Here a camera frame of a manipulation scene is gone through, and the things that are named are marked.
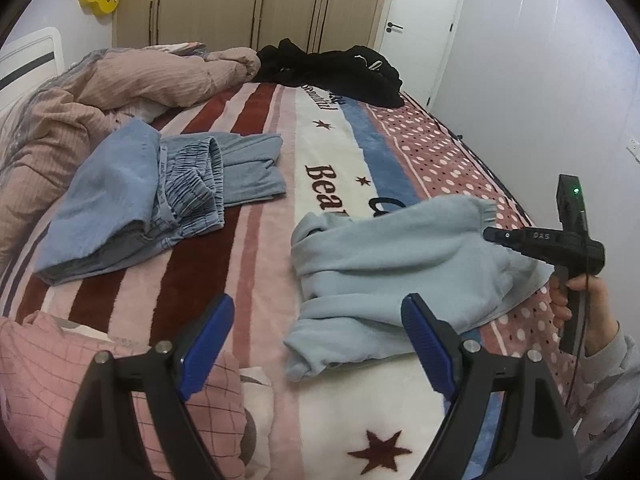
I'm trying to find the person's right forearm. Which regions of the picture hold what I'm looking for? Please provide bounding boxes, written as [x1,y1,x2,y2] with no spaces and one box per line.
[565,320,640,480]

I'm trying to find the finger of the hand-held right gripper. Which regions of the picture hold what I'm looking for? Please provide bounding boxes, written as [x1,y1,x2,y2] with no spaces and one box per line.
[482,226,584,265]

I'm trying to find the pink striped quilt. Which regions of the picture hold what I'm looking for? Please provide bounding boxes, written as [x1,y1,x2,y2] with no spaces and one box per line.
[0,42,262,261]

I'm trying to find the grey-blue elastic waist pants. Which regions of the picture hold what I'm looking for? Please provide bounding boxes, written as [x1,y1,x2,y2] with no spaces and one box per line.
[150,132,288,238]

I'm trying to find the blue folded garment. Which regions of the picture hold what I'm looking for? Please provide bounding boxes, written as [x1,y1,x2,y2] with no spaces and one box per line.
[35,119,176,287]

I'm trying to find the white headboard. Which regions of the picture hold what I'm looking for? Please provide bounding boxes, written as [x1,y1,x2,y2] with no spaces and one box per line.
[0,27,66,111]

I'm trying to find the wooden wardrobe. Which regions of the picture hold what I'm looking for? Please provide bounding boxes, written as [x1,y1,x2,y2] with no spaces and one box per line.
[112,0,401,53]

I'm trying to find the black clothes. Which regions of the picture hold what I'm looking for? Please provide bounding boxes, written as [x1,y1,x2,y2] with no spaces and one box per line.
[256,38,405,108]

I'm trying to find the white door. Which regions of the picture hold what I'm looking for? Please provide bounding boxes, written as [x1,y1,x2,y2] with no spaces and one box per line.
[370,0,468,108]

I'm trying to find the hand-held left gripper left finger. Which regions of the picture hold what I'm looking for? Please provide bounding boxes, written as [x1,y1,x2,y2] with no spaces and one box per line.
[56,292,236,480]

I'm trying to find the black cable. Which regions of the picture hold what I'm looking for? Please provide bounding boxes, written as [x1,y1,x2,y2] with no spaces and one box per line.
[564,210,596,411]

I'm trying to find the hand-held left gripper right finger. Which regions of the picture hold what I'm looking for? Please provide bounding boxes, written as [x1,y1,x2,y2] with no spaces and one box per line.
[401,292,583,480]

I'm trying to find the person's right hand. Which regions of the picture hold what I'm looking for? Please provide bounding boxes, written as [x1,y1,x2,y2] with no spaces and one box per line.
[549,274,622,358]

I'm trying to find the printed striped blanket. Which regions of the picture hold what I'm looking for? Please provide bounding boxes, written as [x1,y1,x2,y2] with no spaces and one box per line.
[0,80,571,480]

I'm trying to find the pink checked garment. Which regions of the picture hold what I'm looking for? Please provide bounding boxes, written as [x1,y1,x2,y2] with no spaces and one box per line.
[0,311,251,480]

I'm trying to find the light blue pants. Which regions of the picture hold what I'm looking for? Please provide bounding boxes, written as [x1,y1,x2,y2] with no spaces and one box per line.
[283,195,556,381]

